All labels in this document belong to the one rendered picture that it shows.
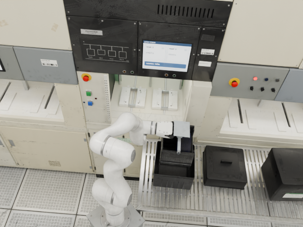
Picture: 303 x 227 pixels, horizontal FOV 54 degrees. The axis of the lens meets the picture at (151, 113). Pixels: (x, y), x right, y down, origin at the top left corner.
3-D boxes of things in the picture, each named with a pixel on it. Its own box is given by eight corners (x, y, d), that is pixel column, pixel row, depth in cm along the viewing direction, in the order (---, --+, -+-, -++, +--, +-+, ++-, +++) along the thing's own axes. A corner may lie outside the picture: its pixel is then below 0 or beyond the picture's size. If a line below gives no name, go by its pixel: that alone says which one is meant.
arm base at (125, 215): (112, 238, 188) (111, 228, 174) (95, 216, 197) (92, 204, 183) (135, 220, 197) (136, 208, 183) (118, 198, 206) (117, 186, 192)
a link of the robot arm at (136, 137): (137, 144, 157) (147, 146, 187) (140, 114, 159) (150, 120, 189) (120, 143, 159) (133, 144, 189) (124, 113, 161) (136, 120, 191)
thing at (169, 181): (155, 153, 231) (157, 140, 218) (191, 157, 231) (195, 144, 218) (152, 186, 213) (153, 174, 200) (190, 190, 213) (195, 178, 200)
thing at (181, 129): (160, 140, 215) (165, 111, 191) (188, 143, 215) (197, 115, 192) (158, 170, 199) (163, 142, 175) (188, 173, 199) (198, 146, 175)
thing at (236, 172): (203, 185, 215) (207, 176, 206) (202, 151, 235) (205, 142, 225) (244, 189, 215) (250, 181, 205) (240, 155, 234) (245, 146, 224)
